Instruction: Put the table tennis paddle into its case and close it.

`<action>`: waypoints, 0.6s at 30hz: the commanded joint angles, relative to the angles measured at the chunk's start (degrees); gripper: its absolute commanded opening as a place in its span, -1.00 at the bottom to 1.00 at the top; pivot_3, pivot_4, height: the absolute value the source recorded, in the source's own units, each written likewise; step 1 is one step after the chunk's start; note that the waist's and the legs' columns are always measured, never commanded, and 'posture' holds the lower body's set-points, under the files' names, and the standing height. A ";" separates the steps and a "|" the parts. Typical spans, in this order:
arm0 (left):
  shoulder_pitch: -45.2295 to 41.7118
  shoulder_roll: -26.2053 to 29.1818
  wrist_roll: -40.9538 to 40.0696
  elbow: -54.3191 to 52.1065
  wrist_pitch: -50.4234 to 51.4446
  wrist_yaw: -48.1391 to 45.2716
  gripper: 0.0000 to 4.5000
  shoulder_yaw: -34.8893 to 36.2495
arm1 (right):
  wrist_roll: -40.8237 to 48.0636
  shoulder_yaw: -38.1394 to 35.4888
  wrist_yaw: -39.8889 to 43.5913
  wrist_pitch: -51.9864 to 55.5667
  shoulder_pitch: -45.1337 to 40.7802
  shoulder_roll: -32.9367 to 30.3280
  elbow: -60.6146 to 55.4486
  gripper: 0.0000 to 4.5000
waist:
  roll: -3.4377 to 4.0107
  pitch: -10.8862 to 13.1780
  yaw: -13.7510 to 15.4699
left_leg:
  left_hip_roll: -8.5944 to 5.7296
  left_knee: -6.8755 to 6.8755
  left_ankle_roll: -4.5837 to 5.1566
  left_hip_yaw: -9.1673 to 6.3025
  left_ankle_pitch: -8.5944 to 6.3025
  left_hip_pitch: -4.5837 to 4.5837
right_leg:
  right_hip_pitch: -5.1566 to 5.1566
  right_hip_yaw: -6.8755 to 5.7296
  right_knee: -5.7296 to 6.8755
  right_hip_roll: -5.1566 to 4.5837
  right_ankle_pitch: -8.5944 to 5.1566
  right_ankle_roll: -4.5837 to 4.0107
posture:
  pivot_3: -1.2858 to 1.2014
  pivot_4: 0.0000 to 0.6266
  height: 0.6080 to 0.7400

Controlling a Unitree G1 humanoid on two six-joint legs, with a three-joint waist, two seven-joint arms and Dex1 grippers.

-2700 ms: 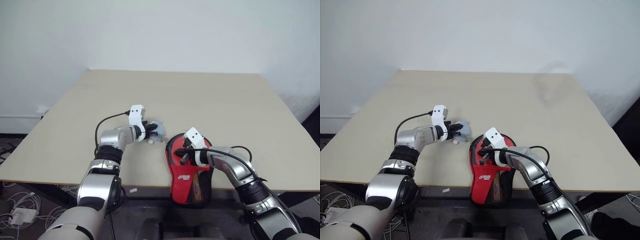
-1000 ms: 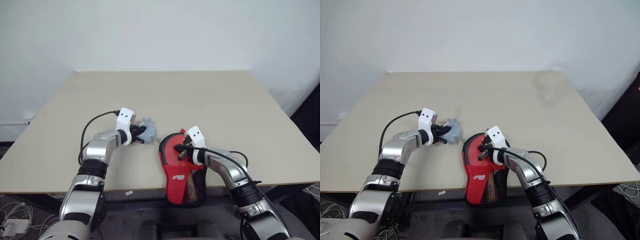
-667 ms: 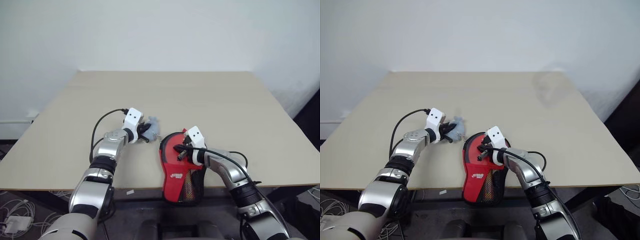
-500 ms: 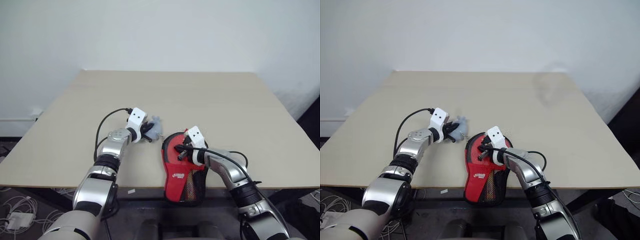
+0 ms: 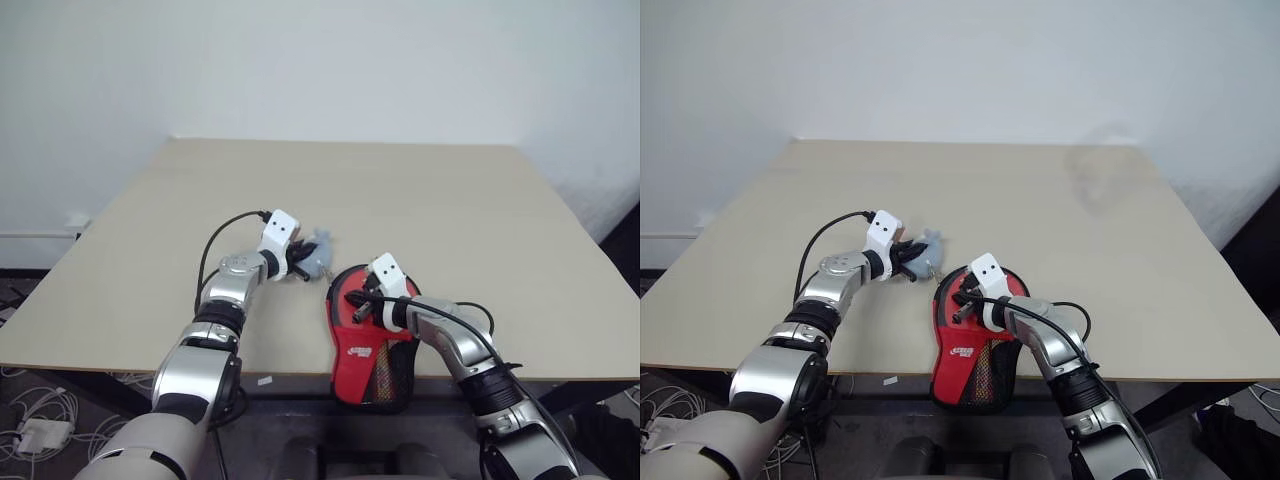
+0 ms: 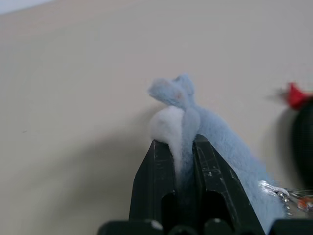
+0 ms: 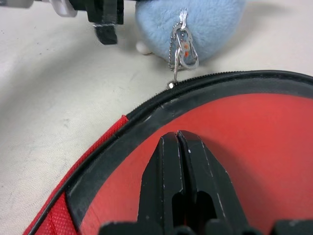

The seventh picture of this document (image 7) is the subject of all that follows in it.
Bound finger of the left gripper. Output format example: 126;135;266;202
93;23;118;46

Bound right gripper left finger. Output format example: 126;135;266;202
140;131;186;224

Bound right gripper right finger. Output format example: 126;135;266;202
178;130;248;229

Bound red table tennis paddle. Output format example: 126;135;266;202
80;92;313;235

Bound light blue plush keychain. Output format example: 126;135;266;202
135;0;246;62

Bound black red paddle case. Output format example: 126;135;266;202
23;70;313;235

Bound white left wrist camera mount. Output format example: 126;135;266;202
48;0;77;18

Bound silver keychain clip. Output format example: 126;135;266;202
168;8;200;72

